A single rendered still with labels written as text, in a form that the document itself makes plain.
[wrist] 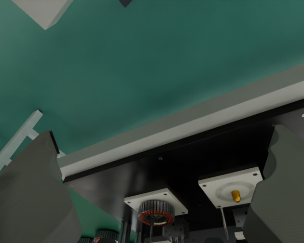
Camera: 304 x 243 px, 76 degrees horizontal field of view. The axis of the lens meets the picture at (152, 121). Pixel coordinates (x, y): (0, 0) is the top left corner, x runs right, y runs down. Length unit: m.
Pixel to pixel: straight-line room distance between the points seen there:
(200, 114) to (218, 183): 0.21
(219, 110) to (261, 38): 0.84
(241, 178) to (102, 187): 0.39
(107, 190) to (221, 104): 0.41
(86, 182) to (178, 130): 0.32
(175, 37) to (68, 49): 0.60
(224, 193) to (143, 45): 0.84
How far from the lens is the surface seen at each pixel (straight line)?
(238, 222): 0.70
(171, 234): 0.76
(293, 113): 0.44
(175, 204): 0.65
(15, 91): 1.63
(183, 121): 0.43
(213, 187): 0.57
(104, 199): 0.69
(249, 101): 0.42
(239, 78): 1.29
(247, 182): 0.57
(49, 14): 0.37
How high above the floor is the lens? 1.06
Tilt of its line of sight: 48 degrees down
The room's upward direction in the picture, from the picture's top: 174 degrees counter-clockwise
